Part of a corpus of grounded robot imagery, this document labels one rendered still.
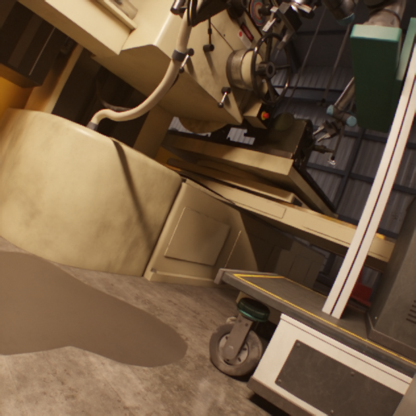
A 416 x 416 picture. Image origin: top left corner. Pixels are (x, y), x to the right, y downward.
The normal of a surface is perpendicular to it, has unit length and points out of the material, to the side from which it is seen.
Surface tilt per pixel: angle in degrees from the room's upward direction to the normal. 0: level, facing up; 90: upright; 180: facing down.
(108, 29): 90
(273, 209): 90
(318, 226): 90
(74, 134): 90
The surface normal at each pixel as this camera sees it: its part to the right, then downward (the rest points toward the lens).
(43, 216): 0.13, 0.05
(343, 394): -0.48, -0.22
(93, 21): 0.71, 0.30
